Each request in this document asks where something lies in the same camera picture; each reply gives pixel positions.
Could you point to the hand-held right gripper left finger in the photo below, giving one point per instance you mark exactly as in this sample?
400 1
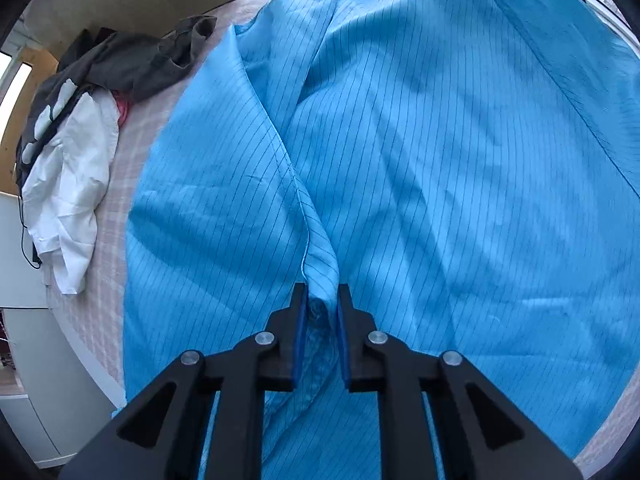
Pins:
300 340

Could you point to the blue striped work coat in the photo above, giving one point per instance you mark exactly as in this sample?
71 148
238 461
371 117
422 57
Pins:
425 160

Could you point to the pink garment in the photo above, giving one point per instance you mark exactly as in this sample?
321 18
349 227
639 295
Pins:
122 109

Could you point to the grey garment with white patches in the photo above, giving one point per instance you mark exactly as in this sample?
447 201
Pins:
130 65

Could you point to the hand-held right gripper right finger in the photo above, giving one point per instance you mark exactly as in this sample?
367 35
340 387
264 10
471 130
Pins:
342 345

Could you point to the pine wood board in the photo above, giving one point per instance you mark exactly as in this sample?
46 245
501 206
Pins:
20 125

